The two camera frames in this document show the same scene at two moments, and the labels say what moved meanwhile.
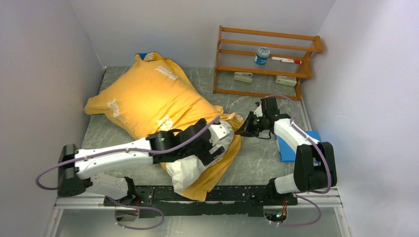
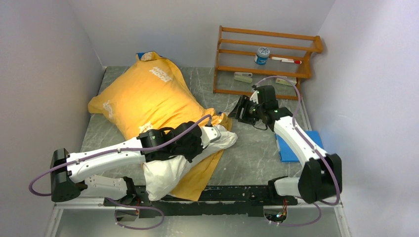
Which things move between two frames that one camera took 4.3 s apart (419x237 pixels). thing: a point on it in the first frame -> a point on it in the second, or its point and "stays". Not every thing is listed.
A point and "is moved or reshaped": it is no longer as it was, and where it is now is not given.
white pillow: (184, 170) -> (162, 175)
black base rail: (164, 201) stays
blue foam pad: (286, 153) stays
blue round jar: (262, 56) stays
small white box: (286, 80) stays
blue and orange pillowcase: (150, 96) is moved or reshaped
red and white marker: (287, 60) stays
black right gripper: (246, 129) -> (244, 102)
